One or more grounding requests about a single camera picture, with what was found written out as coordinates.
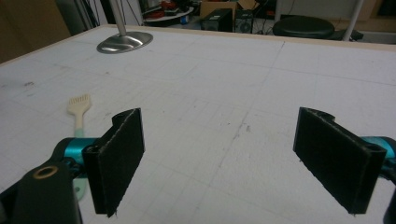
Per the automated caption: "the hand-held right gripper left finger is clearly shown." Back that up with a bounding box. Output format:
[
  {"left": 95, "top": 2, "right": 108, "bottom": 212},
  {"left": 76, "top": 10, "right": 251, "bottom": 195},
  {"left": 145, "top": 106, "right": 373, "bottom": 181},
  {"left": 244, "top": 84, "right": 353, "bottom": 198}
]
[{"left": 81, "top": 107, "right": 146, "bottom": 218}]

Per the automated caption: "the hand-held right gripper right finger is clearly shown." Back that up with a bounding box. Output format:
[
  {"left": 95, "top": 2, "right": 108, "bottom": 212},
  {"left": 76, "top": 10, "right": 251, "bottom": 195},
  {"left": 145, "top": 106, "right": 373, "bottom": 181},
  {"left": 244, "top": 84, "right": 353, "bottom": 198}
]
[{"left": 292, "top": 106, "right": 389, "bottom": 216}]

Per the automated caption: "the cream brush with mint handle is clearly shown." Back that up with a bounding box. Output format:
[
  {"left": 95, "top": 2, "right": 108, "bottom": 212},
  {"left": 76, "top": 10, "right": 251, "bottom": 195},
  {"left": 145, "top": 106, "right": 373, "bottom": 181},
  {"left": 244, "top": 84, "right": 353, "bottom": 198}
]
[{"left": 66, "top": 93, "right": 93, "bottom": 202}]

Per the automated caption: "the silver metal stand with round base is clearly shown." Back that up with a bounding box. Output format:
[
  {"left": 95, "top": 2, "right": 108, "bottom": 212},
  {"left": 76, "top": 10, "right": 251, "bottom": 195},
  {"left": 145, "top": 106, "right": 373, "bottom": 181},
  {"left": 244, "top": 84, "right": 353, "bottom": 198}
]
[{"left": 95, "top": 0, "right": 154, "bottom": 55}]

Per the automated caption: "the black round stool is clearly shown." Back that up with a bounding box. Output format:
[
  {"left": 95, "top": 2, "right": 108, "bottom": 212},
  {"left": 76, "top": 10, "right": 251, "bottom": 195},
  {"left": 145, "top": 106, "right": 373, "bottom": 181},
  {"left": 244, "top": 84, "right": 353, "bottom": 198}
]
[{"left": 272, "top": 15, "right": 336, "bottom": 40}]

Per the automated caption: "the white metal pole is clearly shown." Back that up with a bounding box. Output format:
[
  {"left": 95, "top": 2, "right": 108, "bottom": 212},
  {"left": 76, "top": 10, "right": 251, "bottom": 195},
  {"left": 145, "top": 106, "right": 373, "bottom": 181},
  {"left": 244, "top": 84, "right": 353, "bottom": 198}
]
[{"left": 342, "top": 0, "right": 365, "bottom": 42}]

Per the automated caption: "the round white table with clutter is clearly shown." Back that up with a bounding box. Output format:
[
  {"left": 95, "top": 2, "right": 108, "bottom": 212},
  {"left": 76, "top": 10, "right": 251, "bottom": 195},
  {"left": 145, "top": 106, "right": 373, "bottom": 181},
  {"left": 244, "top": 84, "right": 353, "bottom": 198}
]
[{"left": 142, "top": 0, "right": 196, "bottom": 28}]

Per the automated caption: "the brown wooden panel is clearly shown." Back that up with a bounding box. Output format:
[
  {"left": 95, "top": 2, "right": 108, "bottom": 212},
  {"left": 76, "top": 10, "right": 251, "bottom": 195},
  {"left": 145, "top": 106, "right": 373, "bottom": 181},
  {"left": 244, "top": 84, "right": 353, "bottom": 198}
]
[{"left": 0, "top": 0, "right": 72, "bottom": 65}]

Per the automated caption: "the black computer case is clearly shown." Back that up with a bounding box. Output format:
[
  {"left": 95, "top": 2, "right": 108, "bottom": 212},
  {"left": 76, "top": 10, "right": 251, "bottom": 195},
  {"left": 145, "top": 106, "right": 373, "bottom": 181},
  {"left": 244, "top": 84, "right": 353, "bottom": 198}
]
[
  {"left": 200, "top": 7, "right": 234, "bottom": 33},
  {"left": 233, "top": 8, "right": 255, "bottom": 35}
]

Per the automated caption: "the brown cardboard box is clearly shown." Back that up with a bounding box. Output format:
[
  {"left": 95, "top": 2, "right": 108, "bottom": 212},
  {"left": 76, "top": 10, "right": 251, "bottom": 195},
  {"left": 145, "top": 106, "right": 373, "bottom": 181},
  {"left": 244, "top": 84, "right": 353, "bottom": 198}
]
[{"left": 199, "top": 0, "right": 260, "bottom": 20}]

